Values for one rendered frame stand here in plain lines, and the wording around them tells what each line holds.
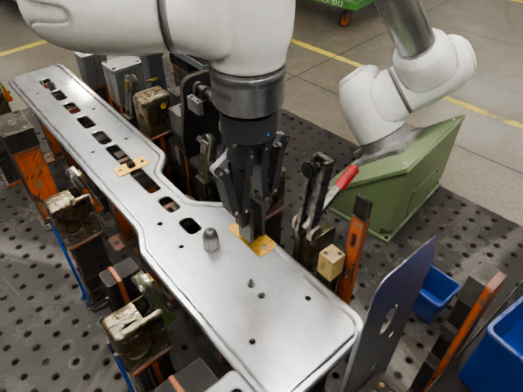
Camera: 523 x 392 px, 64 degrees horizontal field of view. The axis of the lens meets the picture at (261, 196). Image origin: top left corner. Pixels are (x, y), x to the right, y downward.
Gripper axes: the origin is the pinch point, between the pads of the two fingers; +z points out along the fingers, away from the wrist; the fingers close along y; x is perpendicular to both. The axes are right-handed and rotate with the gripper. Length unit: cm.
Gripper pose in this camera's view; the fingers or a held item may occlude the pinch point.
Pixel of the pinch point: (251, 219)
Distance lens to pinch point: 66.3
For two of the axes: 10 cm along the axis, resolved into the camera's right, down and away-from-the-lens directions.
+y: -7.6, 4.4, -4.8
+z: 0.0, 7.4, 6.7
